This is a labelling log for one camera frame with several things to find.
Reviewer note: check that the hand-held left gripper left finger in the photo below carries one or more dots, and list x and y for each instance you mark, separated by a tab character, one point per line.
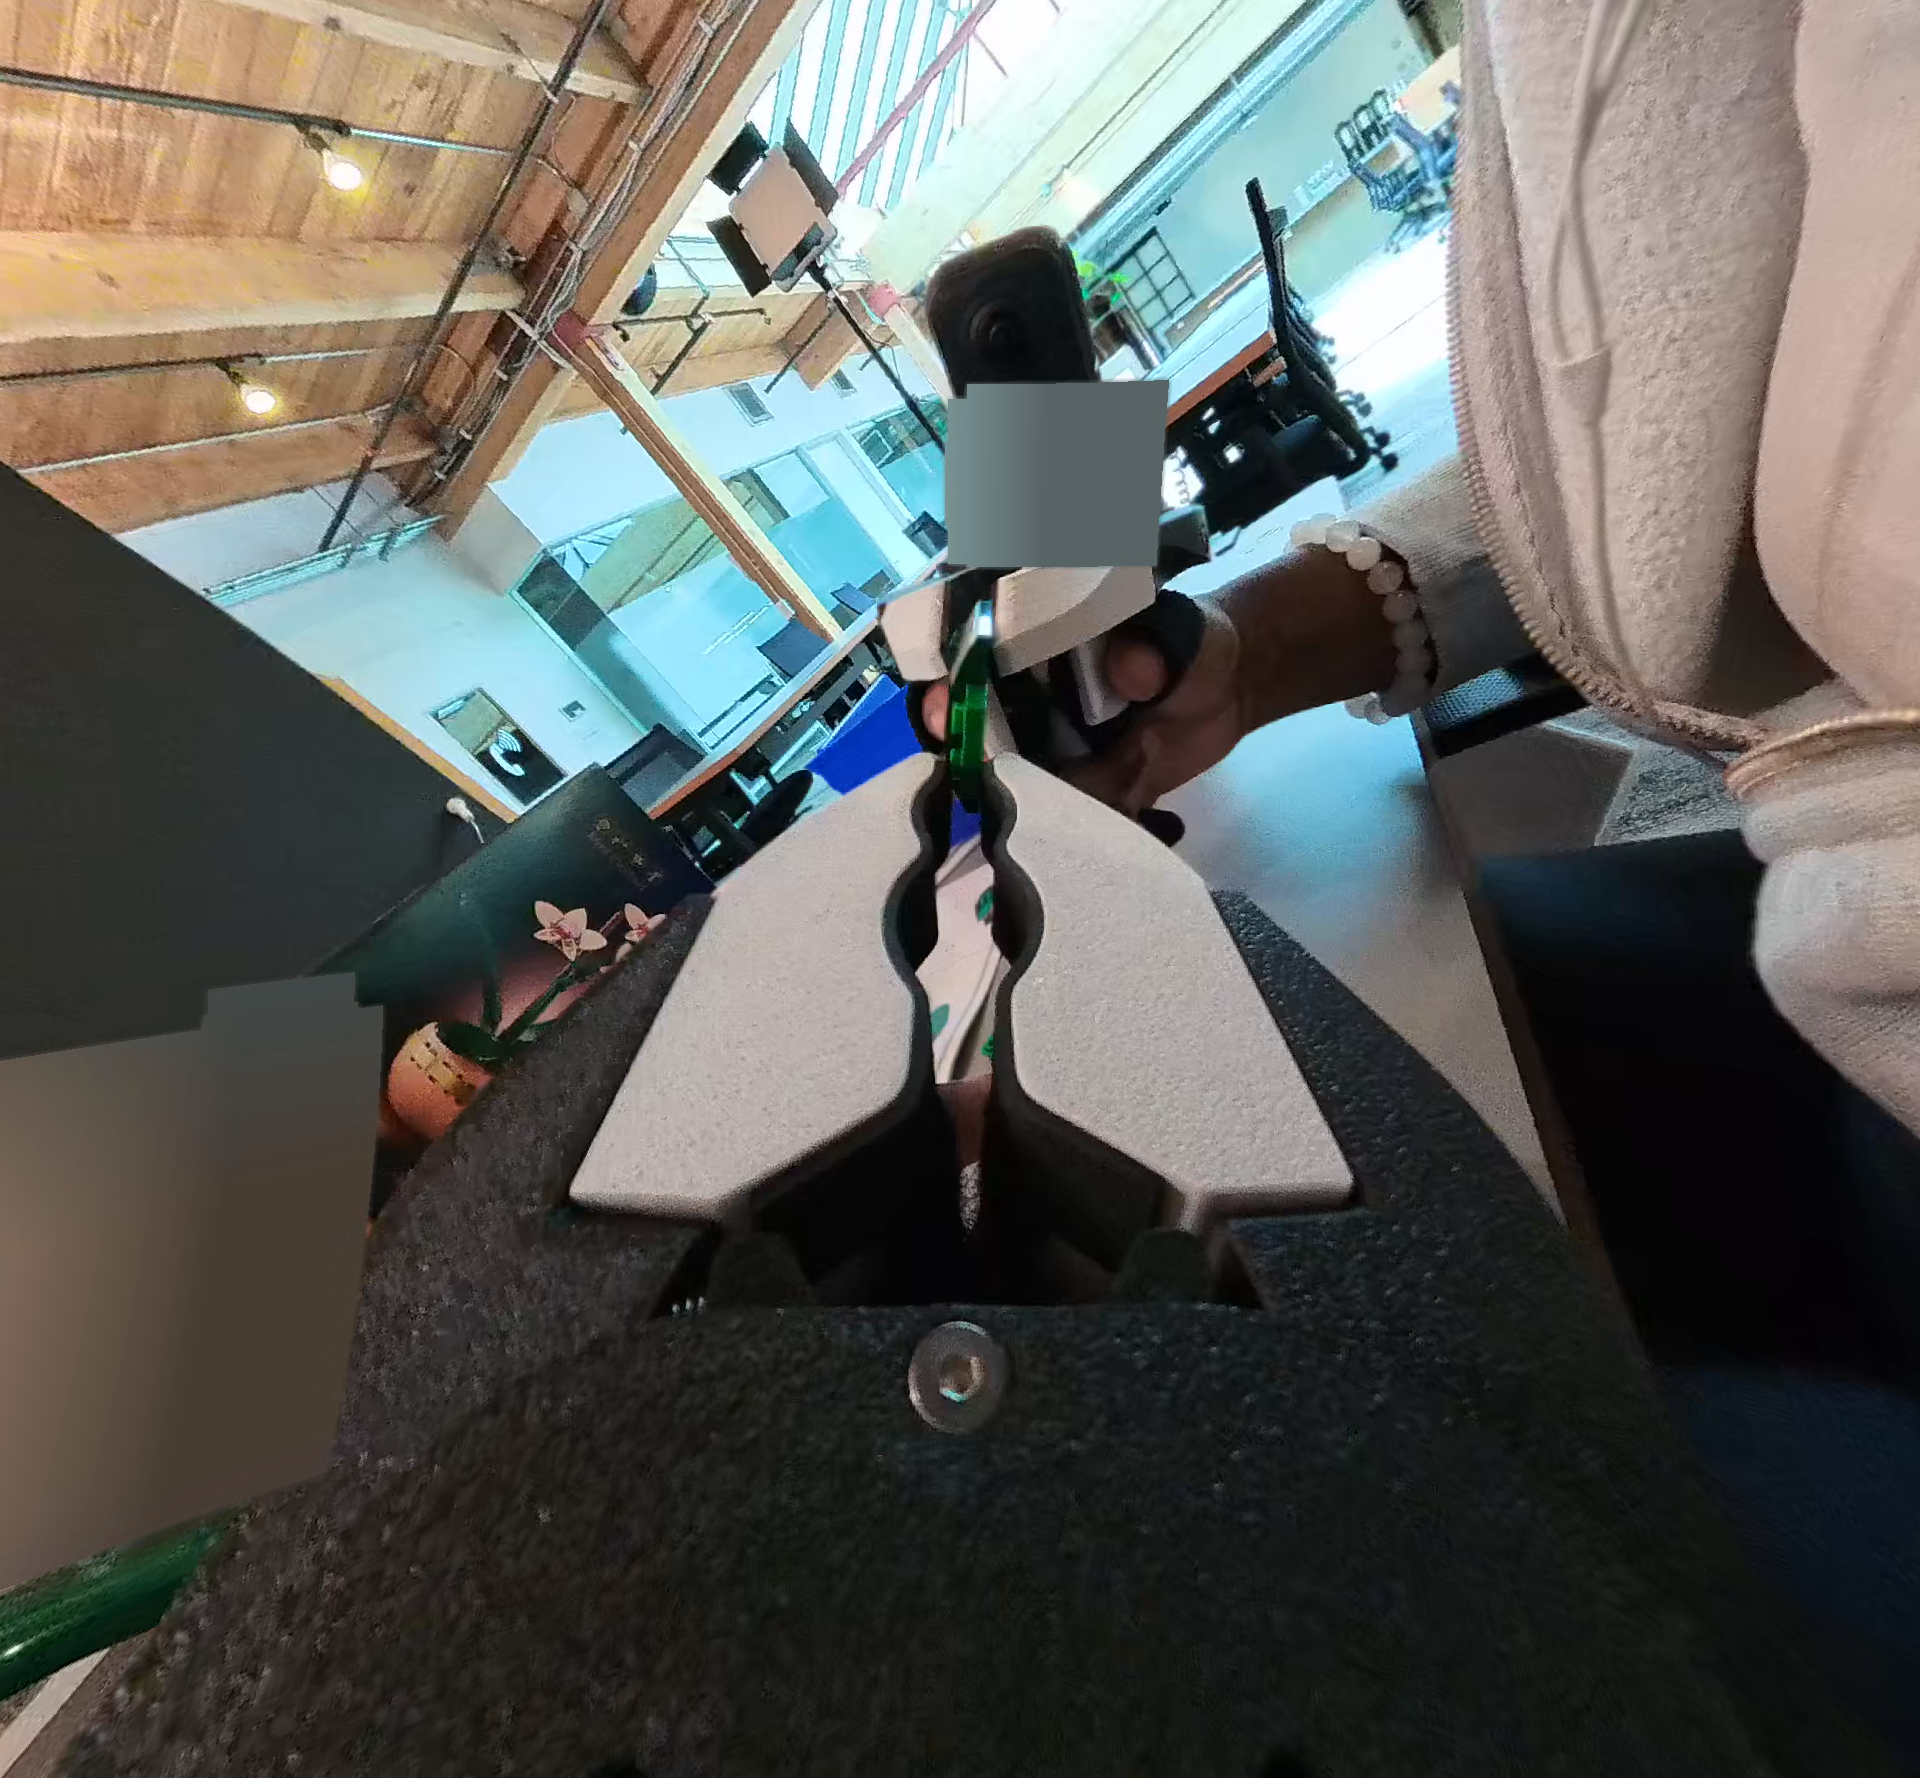
719	1042

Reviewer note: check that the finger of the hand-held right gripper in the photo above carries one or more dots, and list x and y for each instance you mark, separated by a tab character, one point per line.
918	645
1065	608

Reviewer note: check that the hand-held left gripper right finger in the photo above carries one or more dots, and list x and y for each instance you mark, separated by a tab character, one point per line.
1185	1042

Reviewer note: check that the person's right forearm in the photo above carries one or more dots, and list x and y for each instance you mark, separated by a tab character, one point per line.
1470	564

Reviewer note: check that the black desk divider panel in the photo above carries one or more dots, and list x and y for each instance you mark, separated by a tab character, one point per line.
149	758

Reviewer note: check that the person's right hand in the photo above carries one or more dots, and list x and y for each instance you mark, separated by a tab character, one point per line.
1289	654

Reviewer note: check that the blue storage bin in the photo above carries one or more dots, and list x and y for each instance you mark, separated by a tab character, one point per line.
863	758

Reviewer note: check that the dark orchid print toy box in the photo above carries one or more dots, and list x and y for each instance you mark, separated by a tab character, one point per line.
601	848

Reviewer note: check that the instruction booklet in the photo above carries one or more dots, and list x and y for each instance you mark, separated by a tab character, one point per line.
960	953

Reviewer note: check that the studio panel light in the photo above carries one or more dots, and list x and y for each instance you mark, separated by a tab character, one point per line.
778	212

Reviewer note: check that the tall black office chair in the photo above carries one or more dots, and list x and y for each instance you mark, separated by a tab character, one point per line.
1298	352

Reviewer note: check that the white panel peg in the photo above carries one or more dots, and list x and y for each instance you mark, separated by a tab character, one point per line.
457	806

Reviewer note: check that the black phone symbol sign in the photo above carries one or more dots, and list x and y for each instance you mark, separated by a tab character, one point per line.
511	758

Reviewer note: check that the row of black office chairs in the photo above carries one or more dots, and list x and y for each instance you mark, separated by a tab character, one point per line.
1395	149

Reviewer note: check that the person's dark pants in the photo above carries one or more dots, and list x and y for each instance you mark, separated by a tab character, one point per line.
1725	1282

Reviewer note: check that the person in beige hoodie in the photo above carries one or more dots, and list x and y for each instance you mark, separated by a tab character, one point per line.
1650	307

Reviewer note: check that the ceiling spot lamp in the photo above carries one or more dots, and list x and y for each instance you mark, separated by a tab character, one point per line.
342	170
254	396

